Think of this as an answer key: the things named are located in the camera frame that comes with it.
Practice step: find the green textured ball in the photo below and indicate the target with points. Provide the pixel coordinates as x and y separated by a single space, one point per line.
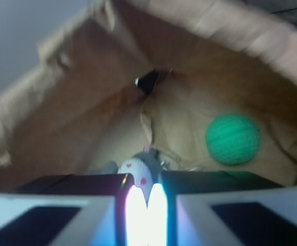
232 139

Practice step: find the brown paper bag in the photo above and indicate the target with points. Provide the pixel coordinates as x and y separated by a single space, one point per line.
127 72

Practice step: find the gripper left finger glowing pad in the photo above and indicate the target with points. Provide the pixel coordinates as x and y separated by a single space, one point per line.
74 210

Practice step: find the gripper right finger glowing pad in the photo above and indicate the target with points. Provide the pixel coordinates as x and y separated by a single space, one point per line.
221 208

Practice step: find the grey plush bunny toy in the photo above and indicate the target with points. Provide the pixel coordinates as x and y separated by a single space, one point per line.
145 168

